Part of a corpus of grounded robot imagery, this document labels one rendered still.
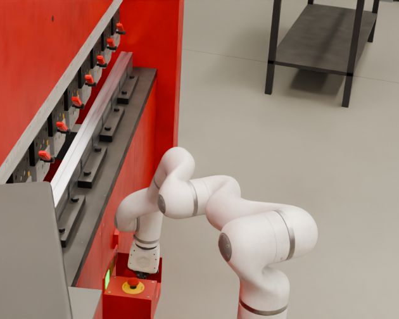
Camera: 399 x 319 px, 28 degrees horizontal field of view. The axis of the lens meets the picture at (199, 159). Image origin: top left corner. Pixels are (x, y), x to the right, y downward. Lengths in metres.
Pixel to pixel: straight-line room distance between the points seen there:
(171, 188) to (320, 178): 2.99
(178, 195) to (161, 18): 2.05
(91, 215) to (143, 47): 1.48
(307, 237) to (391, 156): 3.68
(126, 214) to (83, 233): 0.29
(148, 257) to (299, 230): 0.93
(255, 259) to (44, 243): 1.08
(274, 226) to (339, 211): 2.94
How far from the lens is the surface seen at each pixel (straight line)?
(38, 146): 2.36
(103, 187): 3.00
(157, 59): 4.12
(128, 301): 2.60
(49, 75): 2.42
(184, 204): 2.11
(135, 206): 2.46
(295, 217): 1.82
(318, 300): 3.97
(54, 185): 2.82
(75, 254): 2.62
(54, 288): 0.68
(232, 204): 1.95
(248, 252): 1.76
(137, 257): 2.65
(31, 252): 0.72
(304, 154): 5.31
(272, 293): 1.86
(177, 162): 2.20
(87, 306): 2.20
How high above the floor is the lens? 2.35
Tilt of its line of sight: 27 degrees down
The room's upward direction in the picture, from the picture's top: 3 degrees clockwise
